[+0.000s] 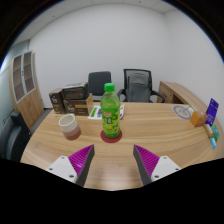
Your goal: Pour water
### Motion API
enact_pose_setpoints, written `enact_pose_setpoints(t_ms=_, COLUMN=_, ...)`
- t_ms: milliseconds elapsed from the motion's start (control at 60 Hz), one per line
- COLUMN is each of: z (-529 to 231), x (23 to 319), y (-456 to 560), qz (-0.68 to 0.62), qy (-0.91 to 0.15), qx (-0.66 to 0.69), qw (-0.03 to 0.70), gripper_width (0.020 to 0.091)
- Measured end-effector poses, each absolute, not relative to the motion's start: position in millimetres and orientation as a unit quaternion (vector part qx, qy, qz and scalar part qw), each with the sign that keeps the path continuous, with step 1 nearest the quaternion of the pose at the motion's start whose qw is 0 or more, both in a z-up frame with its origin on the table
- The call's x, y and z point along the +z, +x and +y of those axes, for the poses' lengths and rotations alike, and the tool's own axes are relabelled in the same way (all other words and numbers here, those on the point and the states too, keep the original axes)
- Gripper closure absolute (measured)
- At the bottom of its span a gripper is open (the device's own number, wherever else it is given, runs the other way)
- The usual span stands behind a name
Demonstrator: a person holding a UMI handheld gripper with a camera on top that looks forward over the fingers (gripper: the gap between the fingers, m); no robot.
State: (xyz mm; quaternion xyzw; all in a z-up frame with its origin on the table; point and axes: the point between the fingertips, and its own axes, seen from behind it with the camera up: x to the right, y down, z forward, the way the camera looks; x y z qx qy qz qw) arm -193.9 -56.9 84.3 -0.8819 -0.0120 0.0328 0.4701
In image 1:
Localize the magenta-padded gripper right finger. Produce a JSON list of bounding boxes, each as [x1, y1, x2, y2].
[[132, 143, 183, 186]]

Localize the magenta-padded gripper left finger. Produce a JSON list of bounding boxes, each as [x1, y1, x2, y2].
[[45, 143, 96, 187]]

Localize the green drink bottle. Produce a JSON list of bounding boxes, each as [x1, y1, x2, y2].
[[99, 82, 122, 140]]

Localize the white and brown mug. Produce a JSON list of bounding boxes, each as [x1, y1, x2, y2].
[[58, 113, 82, 141]]

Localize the flat round red coaster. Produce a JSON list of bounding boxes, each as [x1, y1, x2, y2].
[[100, 129, 123, 144]]

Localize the small blue box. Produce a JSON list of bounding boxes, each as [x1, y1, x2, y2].
[[209, 137, 218, 150]]

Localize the orange box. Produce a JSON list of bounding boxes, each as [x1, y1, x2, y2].
[[189, 111, 208, 128]]

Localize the white sheet with round print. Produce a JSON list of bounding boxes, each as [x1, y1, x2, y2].
[[170, 104, 195, 121]]

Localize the black leather sofa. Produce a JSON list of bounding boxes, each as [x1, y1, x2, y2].
[[0, 110, 33, 163]]

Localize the dark brown kraft carton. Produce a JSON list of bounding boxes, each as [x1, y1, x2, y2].
[[62, 93, 95, 117]]

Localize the green packet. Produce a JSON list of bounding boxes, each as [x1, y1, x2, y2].
[[210, 124, 222, 143]]

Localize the printed white leaflet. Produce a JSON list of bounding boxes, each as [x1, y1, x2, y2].
[[87, 104, 125, 121]]

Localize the small dark upright box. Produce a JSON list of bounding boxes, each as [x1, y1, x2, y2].
[[48, 87, 66, 115]]

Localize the wooden shelf cabinet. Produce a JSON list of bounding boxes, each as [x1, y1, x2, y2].
[[8, 50, 45, 130]]

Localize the black mesh office chair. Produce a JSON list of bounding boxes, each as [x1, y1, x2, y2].
[[116, 68, 166, 104]]

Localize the purple package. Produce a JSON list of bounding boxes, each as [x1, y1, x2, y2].
[[204, 97, 220, 127]]

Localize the wooden side desk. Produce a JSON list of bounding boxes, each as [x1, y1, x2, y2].
[[156, 80, 204, 111]]

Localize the grey backpack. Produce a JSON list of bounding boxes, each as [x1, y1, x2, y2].
[[126, 72, 150, 103]]

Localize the black padded office chair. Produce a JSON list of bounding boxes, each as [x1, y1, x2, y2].
[[87, 70, 113, 102]]

